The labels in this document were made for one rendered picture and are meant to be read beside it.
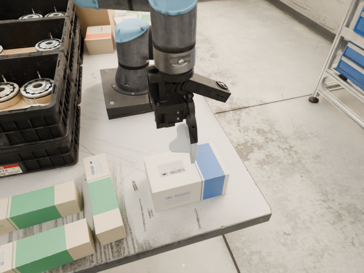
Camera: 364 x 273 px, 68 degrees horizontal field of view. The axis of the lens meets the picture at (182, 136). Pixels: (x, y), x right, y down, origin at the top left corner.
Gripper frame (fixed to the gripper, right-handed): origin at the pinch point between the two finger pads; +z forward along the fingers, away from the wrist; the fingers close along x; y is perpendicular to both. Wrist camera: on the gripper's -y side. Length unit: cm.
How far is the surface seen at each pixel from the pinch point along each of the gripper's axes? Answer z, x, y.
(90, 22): 10, -106, 19
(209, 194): 16.3, 6.0, -5.1
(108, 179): 12.2, -3.8, 20.1
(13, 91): 2, -37, 43
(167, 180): 9.3, 3.5, 5.7
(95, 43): 13, -86, 18
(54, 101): -4.9, -17.8, 28.4
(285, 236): 89, -2, -55
